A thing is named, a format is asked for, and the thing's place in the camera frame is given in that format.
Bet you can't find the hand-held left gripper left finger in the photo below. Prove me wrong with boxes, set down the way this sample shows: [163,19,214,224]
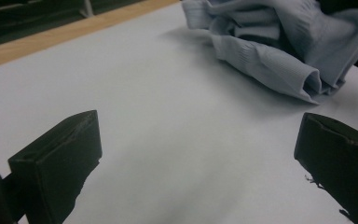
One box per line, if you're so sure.
[7,109,103,224]

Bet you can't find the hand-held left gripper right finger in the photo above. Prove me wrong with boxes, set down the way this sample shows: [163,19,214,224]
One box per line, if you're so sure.
[293,112,358,224]

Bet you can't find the grey-blue knitted garment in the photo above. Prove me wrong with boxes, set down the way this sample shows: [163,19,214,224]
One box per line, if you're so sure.
[181,0,358,105]

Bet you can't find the white metal stand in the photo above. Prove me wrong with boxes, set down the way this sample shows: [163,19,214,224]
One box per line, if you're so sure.
[79,0,95,19]

